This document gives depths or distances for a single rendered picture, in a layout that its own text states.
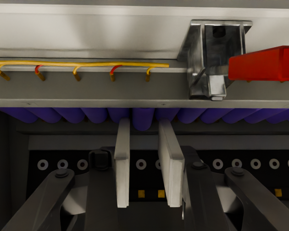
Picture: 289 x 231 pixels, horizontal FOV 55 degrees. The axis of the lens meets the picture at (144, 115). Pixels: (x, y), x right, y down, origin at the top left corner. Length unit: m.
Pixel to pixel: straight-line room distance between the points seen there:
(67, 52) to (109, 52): 0.02
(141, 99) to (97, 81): 0.03
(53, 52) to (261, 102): 0.13
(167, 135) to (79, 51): 0.07
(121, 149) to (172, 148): 0.03
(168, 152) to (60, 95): 0.07
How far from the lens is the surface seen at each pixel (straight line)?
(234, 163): 0.32
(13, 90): 0.18
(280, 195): 0.33
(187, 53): 0.16
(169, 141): 0.16
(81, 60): 0.17
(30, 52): 0.17
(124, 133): 0.17
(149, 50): 0.16
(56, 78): 0.17
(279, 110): 0.23
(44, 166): 0.31
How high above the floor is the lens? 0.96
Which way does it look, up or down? 6 degrees up
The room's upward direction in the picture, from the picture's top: 180 degrees counter-clockwise
